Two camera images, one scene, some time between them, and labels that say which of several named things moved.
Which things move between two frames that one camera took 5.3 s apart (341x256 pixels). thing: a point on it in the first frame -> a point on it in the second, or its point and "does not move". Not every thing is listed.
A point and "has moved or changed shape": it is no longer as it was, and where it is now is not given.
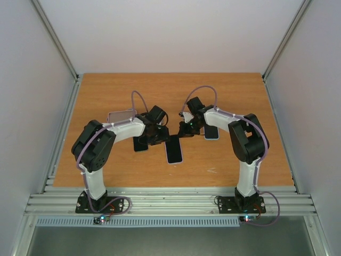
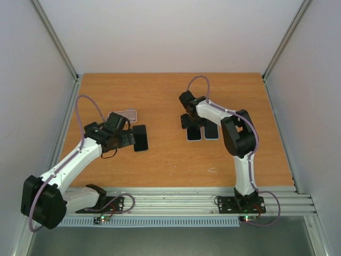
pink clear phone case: x=115 y=116 does not move
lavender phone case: x=173 y=150 -> x=194 y=140
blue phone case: x=206 y=138 does not move
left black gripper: x=165 y=137 -> x=126 y=141
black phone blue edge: x=211 y=133 does not move
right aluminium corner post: x=292 y=27 does not move
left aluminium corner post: x=55 y=38 does not move
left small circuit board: x=102 y=218 does not move
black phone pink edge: x=173 y=150 has moved or changed shape
